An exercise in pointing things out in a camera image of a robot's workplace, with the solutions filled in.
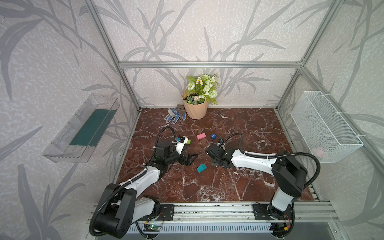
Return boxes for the pink block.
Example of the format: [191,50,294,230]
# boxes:
[197,133,207,140]

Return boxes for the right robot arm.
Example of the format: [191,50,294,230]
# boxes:
[206,144,308,218]

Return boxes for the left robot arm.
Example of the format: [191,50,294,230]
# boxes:
[89,142,198,239]

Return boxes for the teal wedge block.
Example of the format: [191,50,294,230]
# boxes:
[197,164,207,173]

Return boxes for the blue dotted work glove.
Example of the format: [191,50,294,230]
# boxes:
[165,108,187,124]

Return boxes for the beige flower pot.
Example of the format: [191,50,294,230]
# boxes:
[182,91,209,120]

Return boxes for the green artificial plant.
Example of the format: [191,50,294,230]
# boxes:
[183,74,220,105]

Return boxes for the left green circuit board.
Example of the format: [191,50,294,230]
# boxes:
[144,223,162,232]

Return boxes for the pink object in basket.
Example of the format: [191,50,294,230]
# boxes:
[312,147,326,160]

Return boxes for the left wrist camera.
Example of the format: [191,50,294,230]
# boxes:
[176,136,189,155]

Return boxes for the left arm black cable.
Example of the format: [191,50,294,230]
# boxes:
[89,125,178,239]

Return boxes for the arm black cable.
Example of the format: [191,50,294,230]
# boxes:
[89,125,178,239]
[222,132,321,238]

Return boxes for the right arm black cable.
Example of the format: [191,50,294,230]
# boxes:
[222,132,321,238]

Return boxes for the clear plastic wall shelf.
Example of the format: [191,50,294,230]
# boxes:
[43,94,120,163]

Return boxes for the right base connector wires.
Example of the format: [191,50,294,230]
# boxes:
[269,214,293,238]

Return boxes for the aluminium cage frame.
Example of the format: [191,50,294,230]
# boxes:
[83,0,384,181]

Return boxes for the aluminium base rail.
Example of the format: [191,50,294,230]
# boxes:
[138,201,344,240]

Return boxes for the white wire basket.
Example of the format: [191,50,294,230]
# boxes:
[291,91,364,164]

